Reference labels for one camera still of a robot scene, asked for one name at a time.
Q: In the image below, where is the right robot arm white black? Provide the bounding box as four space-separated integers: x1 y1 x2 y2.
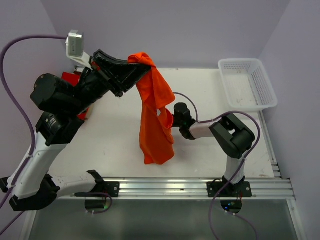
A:
172 102 256 198

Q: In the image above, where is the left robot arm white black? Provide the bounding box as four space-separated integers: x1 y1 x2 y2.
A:
0 50 151 212

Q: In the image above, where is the aluminium mounting rail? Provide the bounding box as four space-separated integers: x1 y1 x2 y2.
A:
49 176 296 201

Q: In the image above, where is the orange t shirt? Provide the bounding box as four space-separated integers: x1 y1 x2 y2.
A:
127 52 176 165

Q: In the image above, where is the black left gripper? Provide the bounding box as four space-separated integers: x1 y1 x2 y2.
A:
65 48 152 115

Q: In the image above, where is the folded red t shirt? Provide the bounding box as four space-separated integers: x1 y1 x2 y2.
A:
61 71 89 121

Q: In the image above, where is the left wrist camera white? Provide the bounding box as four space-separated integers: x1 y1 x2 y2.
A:
65 30 91 69

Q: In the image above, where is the white plastic basket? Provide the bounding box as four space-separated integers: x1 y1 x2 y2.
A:
218 58 278 112

